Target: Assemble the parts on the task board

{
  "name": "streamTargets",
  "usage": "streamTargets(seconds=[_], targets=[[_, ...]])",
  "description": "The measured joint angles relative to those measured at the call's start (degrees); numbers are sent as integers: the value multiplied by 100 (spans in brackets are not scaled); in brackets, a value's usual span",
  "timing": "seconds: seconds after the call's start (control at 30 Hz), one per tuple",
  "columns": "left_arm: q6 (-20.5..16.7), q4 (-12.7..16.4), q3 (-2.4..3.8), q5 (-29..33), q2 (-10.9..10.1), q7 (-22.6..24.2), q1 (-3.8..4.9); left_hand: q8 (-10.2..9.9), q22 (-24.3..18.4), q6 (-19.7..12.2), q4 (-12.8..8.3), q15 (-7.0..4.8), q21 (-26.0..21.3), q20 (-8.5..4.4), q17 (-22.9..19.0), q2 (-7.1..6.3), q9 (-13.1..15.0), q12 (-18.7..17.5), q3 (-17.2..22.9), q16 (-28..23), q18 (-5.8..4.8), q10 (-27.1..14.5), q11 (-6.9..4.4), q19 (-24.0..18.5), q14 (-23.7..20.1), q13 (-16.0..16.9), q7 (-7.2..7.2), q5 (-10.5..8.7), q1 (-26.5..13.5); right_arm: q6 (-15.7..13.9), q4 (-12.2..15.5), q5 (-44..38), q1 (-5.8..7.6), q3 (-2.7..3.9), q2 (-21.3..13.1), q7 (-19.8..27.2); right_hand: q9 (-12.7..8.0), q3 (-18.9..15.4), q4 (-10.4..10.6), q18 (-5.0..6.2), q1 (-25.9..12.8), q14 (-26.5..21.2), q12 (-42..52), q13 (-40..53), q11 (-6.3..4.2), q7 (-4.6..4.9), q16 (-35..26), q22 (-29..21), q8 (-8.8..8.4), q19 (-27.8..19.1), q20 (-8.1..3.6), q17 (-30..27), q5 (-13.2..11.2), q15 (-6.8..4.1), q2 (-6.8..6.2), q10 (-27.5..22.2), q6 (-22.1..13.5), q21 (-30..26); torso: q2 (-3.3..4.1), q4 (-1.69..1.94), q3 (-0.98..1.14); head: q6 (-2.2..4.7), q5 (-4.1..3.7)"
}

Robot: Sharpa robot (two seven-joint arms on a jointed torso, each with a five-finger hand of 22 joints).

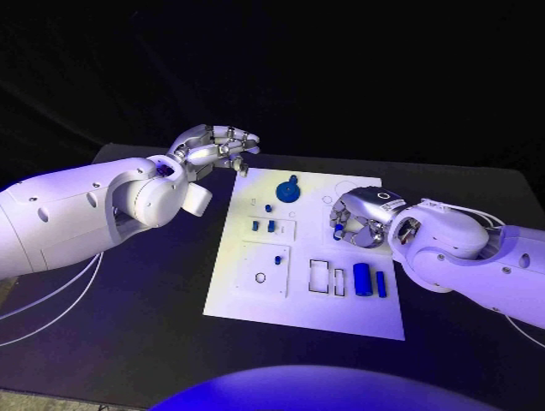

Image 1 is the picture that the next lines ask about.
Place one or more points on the thin long blue cylinder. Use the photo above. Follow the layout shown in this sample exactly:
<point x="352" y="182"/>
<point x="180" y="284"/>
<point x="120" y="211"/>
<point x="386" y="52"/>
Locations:
<point x="380" y="284"/>

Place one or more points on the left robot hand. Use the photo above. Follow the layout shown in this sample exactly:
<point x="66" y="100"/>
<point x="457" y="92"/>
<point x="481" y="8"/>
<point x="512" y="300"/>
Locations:
<point x="202" y="151"/>

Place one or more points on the thick long blue cylinder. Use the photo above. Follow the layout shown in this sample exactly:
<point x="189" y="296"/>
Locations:
<point x="362" y="279"/>

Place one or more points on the blue block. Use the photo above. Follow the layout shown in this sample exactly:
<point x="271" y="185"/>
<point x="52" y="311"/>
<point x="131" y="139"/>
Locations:
<point x="255" y="225"/>
<point x="271" y="225"/>

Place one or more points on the blue gear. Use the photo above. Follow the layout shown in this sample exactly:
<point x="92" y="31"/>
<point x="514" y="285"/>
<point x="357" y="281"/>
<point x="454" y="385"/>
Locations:
<point x="288" y="190"/>

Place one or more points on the white task board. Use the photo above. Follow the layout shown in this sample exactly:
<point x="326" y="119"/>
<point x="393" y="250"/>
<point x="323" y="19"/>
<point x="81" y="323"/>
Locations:
<point x="300" y="308"/>

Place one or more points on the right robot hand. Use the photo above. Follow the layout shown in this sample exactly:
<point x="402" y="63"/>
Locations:
<point x="365" y="212"/>

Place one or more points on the blue plug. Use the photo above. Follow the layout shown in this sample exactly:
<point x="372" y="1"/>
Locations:
<point x="339" y="231"/>

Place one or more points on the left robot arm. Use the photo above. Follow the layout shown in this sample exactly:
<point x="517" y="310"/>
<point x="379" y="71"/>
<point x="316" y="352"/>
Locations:
<point x="68" y="205"/>

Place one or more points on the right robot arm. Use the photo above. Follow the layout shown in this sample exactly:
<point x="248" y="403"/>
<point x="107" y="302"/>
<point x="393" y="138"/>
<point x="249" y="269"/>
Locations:
<point x="476" y="257"/>

